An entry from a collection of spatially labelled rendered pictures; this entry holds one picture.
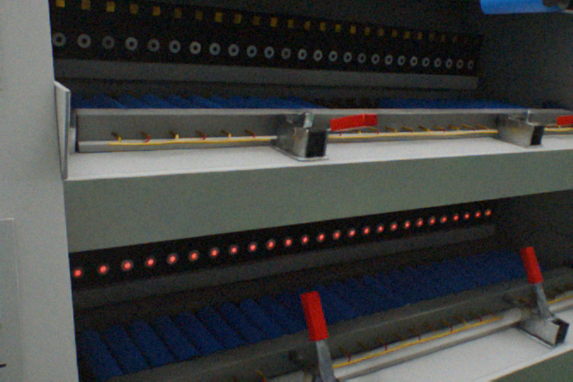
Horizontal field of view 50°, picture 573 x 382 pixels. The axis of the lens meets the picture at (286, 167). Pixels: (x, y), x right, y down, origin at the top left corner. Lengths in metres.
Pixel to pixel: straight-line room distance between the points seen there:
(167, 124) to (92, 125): 0.05
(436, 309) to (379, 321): 0.07
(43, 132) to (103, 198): 0.05
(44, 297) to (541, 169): 0.47
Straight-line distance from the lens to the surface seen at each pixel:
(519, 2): 0.49
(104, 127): 0.42
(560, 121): 0.62
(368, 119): 0.40
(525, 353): 0.63
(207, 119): 0.45
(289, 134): 0.46
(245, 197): 0.42
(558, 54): 0.82
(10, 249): 0.36
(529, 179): 0.64
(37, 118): 0.37
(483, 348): 0.62
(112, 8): 0.56
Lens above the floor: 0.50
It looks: 3 degrees up
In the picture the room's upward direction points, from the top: 6 degrees counter-clockwise
